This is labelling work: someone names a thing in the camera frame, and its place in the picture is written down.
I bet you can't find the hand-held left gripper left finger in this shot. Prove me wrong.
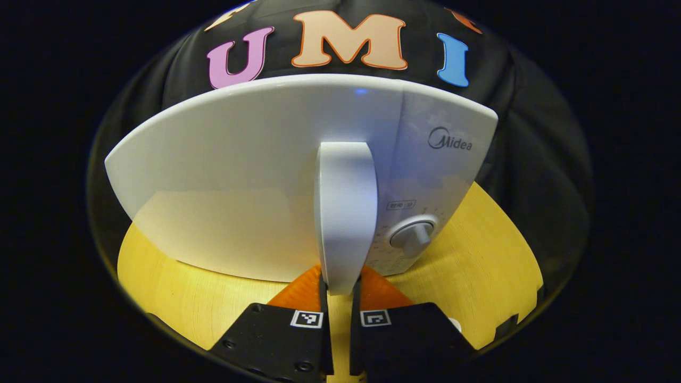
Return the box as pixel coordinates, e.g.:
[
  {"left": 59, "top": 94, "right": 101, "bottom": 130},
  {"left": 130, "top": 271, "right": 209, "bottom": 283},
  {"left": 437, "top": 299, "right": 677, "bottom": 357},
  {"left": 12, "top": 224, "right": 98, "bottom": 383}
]
[{"left": 209, "top": 264, "right": 335, "bottom": 383}]

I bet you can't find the white microwave oven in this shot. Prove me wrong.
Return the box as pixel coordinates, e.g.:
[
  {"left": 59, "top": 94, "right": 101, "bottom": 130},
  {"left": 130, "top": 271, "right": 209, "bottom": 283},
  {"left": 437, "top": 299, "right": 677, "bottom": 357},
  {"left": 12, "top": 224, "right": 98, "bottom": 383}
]
[{"left": 104, "top": 73, "right": 499, "bottom": 296}]

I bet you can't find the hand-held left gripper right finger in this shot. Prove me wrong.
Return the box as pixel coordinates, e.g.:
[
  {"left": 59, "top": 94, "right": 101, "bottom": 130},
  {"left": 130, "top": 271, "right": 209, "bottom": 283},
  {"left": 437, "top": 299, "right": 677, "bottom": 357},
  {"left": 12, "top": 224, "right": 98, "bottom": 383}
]
[{"left": 348, "top": 266, "right": 477, "bottom": 383}]

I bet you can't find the black backdrop cloth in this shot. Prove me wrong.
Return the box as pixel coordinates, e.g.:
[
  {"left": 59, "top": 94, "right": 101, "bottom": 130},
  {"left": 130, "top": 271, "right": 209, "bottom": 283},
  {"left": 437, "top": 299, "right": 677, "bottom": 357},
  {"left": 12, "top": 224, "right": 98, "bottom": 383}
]
[{"left": 88, "top": 0, "right": 594, "bottom": 341}]

